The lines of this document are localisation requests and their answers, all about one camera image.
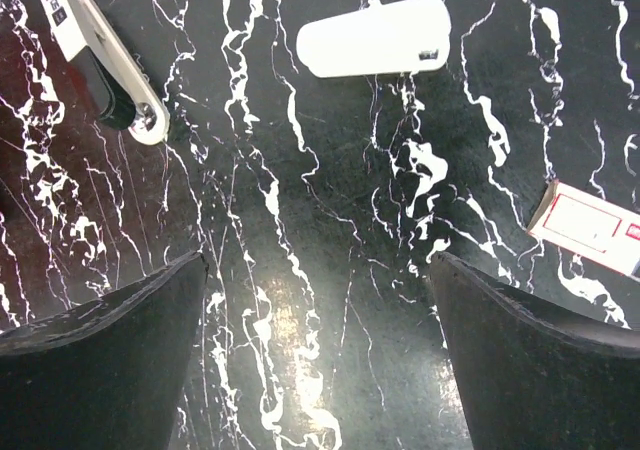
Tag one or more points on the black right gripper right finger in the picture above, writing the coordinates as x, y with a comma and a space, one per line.
532, 374

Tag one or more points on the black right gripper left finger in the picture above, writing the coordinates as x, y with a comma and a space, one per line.
107, 374

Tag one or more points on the red white staple box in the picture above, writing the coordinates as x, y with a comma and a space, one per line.
591, 227

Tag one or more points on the white stapler top cover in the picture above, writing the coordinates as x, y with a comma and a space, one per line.
405, 36

